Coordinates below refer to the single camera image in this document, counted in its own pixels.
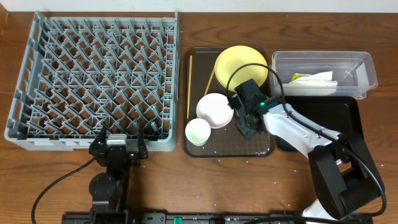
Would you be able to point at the white napkin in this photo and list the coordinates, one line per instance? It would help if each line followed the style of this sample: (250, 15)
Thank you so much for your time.
(319, 84)

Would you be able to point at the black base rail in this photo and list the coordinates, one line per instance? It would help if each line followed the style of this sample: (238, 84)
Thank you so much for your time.
(202, 218)

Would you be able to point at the right wooden chopstick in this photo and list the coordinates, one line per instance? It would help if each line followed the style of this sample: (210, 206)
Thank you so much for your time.
(209, 81)

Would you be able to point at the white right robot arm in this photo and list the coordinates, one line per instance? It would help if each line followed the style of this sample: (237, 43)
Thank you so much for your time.
(344, 174)

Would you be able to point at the grey plastic dish rack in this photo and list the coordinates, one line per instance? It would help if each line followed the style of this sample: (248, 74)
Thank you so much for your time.
(82, 74)

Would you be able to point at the clear plastic waste bin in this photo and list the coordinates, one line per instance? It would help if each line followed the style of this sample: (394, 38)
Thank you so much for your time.
(354, 71)

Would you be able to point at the white cup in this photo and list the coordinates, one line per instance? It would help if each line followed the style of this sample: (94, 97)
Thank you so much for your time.
(198, 131)

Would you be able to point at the wooden chopstick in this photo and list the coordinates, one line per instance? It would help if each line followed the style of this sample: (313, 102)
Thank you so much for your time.
(209, 81)
(189, 84)

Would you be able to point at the black food waste tray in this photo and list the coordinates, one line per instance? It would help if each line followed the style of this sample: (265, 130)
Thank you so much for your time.
(338, 113)

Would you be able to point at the yellow plate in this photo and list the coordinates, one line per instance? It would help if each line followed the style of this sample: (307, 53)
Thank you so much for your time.
(234, 57)

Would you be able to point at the yellow green wrapper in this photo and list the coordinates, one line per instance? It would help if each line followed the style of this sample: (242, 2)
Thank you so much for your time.
(300, 77)

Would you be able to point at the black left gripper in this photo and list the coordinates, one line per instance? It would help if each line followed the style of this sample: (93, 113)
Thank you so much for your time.
(117, 154)

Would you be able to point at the left wooden chopstick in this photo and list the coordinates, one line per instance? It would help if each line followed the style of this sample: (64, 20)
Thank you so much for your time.
(189, 84)

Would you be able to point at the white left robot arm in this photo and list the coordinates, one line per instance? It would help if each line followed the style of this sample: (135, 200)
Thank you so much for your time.
(109, 189)

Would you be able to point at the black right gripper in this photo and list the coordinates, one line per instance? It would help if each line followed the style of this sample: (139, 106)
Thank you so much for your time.
(239, 123)

